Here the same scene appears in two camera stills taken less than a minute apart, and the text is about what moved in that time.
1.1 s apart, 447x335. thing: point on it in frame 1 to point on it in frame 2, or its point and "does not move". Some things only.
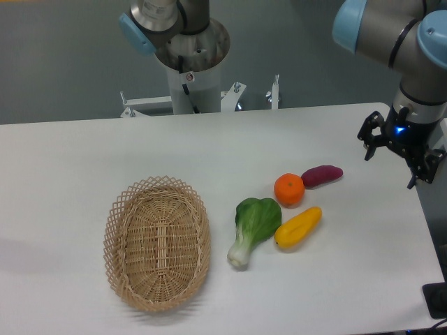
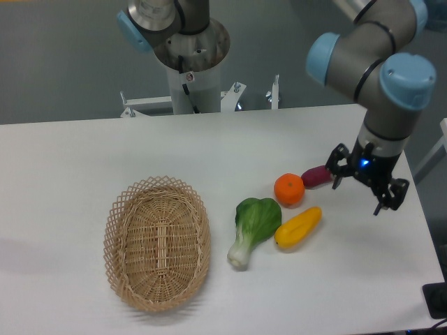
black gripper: x=411 y=140 to x=375 y=171
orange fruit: x=290 y=188 does not move
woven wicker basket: x=156 y=243 does not move
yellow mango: x=298 y=227 does not move
